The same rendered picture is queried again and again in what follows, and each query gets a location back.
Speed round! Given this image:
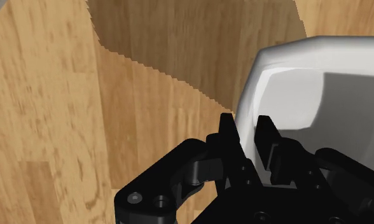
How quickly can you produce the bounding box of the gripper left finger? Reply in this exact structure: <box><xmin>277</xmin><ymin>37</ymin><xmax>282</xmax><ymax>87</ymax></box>
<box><xmin>113</xmin><ymin>113</ymin><xmax>263</xmax><ymax>224</ymax></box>

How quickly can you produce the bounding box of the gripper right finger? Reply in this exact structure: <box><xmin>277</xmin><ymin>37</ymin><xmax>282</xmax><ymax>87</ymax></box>
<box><xmin>254</xmin><ymin>115</ymin><xmax>374</xmax><ymax>220</ymax></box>

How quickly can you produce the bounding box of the white toilet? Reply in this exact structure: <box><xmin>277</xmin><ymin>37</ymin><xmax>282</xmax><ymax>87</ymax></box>
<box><xmin>233</xmin><ymin>34</ymin><xmax>374</xmax><ymax>206</ymax></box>

